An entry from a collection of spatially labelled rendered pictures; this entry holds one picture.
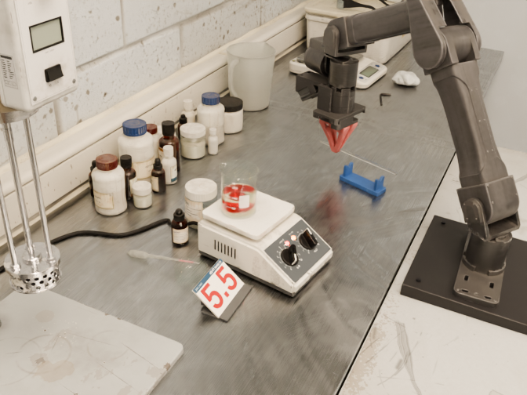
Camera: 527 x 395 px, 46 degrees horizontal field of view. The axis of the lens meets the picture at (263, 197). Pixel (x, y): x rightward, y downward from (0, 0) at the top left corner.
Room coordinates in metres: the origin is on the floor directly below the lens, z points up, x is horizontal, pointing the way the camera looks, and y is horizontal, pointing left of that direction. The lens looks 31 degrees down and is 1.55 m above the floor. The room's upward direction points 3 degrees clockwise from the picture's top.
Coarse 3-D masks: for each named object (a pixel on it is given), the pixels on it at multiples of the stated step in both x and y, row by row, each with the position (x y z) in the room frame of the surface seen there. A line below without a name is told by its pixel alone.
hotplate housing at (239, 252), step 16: (208, 224) 0.86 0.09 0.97; (288, 224) 0.87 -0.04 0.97; (208, 240) 0.85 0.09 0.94; (224, 240) 0.83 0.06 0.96; (240, 240) 0.82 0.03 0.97; (256, 240) 0.82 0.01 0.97; (272, 240) 0.83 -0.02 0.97; (208, 256) 0.86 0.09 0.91; (224, 256) 0.83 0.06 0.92; (240, 256) 0.82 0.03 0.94; (256, 256) 0.80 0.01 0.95; (240, 272) 0.82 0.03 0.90; (256, 272) 0.80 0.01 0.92; (272, 272) 0.78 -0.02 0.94; (288, 288) 0.76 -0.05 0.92
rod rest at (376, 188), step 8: (344, 168) 1.16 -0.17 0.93; (352, 168) 1.17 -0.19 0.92; (344, 176) 1.15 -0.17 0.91; (352, 176) 1.16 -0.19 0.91; (360, 176) 1.16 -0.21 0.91; (352, 184) 1.13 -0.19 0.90; (360, 184) 1.12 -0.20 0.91; (368, 184) 1.13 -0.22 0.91; (376, 184) 1.10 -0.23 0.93; (368, 192) 1.11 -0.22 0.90; (376, 192) 1.09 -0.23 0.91
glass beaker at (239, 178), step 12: (228, 168) 0.90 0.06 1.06; (240, 168) 0.91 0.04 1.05; (252, 168) 0.90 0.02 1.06; (228, 180) 0.86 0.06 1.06; (240, 180) 0.85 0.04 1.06; (252, 180) 0.86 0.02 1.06; (228, 192) 0.85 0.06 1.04; (240, 192) 0.85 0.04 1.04; (252, 192) 0.86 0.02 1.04; (228, 204) 0.85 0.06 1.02; (240, 204) 0.85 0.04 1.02; (252, 204) 0.86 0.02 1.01; (228, 216) 0.85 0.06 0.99; (240, 216) 0.85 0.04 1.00
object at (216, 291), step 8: (224, 264) 0.80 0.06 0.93; (216, 272) 0.78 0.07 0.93; (224, 272) 0.79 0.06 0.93; (208, 280) 0.76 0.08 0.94; (216, 280) 0.76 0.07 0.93; (224, 280) 0.77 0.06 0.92; (232, 280) 0.78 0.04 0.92; (208, 288) 0.74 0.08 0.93; (216, 288) 0.75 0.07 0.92; (224, 288) 0.76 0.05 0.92; (232, 288) 0.77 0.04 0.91; (208, 296) 0.73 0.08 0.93; (216, 296) 0.74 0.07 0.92; (224, 296) 0.75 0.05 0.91; (216, 304) 0.72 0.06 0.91; (216, 312) 0.71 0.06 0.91
